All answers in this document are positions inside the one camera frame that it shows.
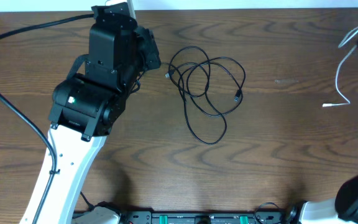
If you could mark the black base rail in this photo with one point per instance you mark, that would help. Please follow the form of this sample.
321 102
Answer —
143 217

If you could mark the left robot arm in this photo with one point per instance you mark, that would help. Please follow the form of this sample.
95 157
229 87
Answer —
86 105

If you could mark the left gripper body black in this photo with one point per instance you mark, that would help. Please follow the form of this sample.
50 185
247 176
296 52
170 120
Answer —
148 55

